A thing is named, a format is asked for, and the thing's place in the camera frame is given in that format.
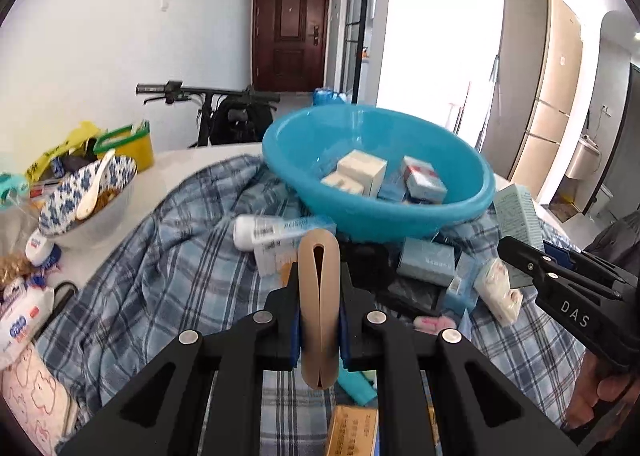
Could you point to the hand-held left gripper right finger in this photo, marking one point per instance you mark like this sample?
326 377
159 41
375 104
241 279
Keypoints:
343 341

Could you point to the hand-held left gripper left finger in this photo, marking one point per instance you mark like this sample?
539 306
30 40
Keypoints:
295 336

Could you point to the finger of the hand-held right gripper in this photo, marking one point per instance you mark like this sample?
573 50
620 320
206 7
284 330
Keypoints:
522 256
560 255

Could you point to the teal round cap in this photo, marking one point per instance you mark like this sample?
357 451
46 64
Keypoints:
360 388

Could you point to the white blue barcode box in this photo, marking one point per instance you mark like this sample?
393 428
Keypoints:
272 256

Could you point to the blue plastic basin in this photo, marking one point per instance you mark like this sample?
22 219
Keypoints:
350 216

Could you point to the person's right hand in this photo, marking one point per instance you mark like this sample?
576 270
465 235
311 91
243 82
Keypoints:
590 391

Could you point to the pale blue tall box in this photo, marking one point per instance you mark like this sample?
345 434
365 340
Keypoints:
517 216

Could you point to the person's dark clothing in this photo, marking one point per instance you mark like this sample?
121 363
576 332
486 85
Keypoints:
620 236

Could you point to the small blue white box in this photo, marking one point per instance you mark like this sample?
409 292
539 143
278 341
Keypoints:
457 286

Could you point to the black wallet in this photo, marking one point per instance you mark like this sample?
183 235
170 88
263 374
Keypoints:
410 293

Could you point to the pink white bunny plush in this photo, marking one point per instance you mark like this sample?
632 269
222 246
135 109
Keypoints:
430 323

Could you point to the gold blue box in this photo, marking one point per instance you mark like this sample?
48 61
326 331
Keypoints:
350 431

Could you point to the light blue flat box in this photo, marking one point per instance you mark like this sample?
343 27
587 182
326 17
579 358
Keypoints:
425 261

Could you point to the white round bottle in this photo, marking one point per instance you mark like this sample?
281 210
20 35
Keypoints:
244 232

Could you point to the red white blue box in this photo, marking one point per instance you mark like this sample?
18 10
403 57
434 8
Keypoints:
425 180

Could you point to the blue plaid cloth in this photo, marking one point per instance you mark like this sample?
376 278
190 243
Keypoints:
175 261

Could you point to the white orange small box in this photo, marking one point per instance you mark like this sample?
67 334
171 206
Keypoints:
340 181

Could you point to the beige refrigerator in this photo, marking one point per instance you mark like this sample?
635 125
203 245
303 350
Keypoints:
550 85

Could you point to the plain white box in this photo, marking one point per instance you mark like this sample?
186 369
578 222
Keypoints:
360 168

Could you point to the black bag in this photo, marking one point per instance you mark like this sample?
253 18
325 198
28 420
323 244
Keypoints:
235 125

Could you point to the blue floral ceramic bowl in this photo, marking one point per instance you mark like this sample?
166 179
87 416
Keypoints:
100 226

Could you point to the blue bag on floor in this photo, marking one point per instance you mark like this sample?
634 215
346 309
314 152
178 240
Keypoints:
325 96

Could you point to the yellow container with green lid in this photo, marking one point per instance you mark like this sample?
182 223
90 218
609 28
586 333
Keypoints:
135 150

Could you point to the white ceramic spoon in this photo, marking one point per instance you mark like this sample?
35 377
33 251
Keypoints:
92 191

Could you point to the pink bear print cloth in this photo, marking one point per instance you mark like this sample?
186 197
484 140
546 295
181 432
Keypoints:
35 396

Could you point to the white jar with blue label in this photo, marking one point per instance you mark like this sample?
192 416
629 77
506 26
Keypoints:
39 248

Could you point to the white wet wipes pack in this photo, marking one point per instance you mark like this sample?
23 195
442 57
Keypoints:
22 326

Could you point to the black framed glass door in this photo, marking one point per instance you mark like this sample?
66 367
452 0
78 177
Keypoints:
357 35

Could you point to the brown snack bag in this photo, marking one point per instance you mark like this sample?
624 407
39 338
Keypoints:
15 270

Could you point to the brown entrance door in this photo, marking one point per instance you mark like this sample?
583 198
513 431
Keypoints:
290 35

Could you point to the yellow plastic bag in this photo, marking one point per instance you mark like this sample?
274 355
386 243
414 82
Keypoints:
50 155

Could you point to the teal plastic item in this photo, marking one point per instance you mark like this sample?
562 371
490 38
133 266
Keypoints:
10 186

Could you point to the white wall outlet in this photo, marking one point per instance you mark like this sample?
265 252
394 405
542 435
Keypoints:
606 111

